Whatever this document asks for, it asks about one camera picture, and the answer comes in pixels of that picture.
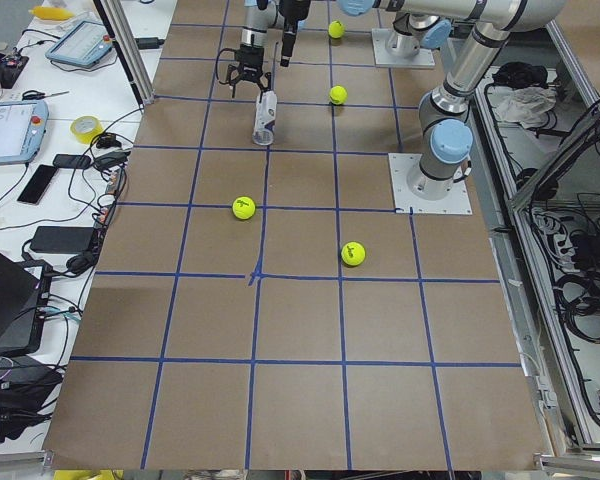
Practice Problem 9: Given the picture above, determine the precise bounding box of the clear tennis ball can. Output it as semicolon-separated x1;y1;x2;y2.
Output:
252;90;277;146

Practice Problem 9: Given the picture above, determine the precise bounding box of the aluminium frame post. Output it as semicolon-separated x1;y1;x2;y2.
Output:
93;0;155;107

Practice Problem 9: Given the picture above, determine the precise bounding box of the black laptop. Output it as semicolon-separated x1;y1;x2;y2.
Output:
0;253;51;357

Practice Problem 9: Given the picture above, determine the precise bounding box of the Wilson 3 tennis ball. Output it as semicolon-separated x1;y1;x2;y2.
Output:
232;196;256;220

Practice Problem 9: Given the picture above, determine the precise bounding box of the black smartphone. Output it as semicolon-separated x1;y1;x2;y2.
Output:
17;165;58;205

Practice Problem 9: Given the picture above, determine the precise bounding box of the white crumpled cloth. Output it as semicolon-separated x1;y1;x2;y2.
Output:
494;87;557;128

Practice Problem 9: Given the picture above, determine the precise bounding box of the black power adapter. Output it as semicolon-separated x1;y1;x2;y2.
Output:
30;226;95;254

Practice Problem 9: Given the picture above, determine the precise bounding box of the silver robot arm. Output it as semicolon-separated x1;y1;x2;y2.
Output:
338;0;566;200
223;0;311;97

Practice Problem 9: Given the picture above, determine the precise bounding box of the tennis ball near base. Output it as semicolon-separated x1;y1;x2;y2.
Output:
328;20;345;39

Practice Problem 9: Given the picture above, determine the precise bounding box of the lower teach pendant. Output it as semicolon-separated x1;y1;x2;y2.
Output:
0;100;49;166

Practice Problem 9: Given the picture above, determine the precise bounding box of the teach pendant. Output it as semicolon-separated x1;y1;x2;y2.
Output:
0;100;49;166
45;20;113;69

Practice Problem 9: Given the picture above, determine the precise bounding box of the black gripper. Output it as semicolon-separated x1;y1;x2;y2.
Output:
279;0;310;67
226;44;273;98

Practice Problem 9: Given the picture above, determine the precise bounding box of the upper teach pendant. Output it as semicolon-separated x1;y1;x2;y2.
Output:
45;20;113;69

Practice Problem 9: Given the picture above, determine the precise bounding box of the tennis ball under gripper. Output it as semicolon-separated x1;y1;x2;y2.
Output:
340;241;366;267

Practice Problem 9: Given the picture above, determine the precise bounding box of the Head tennis ball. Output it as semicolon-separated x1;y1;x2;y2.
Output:
329;85;348;106

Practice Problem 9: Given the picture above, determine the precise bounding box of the yellow tape roll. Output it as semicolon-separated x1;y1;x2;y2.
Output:
70;115;104;145

